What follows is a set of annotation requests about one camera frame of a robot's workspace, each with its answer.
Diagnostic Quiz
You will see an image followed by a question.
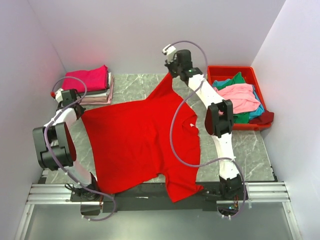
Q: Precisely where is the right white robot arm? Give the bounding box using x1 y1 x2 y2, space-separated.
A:
162 45 244 200

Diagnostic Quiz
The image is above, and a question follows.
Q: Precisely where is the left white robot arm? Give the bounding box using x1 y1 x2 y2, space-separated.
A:
32 103 100 201

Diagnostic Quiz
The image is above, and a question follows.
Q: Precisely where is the folded light pink t-shirt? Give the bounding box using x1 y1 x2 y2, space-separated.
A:
79 76 115 107

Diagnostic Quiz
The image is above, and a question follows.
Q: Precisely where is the folded magenta t-shirt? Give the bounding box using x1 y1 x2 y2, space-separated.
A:
61 65 108 93

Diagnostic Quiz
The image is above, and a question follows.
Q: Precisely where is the red plastic bin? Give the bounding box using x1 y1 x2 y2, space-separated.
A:
207 65 268 131

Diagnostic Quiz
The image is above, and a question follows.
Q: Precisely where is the pink t-shirt in bin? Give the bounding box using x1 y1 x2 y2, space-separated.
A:
213 83 260 114

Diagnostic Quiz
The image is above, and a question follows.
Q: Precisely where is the green t-shirt in bin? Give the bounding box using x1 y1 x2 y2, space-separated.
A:
212 72 250 124

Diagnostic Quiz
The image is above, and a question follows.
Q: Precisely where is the light blue t-shirt in bin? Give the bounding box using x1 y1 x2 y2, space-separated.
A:
212 79 265 120

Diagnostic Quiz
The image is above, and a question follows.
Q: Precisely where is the dark red t-shirt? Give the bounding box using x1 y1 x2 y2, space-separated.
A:
248 110 275 131

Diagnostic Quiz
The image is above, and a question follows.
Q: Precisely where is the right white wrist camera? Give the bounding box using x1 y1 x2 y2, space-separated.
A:
162 44 177 63

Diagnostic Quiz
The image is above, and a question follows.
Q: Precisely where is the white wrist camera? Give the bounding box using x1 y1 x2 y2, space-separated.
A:
162 44 177 63
50 88 63 103

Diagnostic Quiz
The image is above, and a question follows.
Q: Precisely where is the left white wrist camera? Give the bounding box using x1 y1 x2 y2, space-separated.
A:
50 88 63 103

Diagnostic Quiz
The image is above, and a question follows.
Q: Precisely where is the aluminium frame rail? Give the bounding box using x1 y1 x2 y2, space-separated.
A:
26 182 290 205

